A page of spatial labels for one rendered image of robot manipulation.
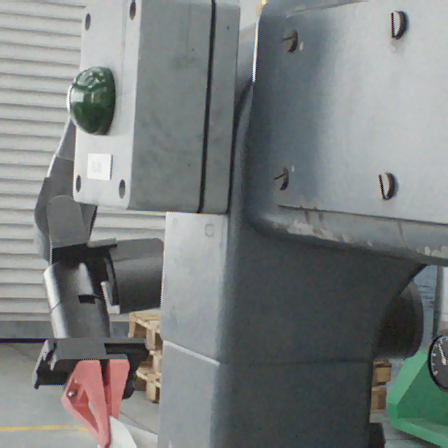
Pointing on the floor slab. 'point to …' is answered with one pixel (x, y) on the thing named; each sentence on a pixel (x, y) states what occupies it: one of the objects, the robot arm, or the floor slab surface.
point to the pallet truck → (418, 402)
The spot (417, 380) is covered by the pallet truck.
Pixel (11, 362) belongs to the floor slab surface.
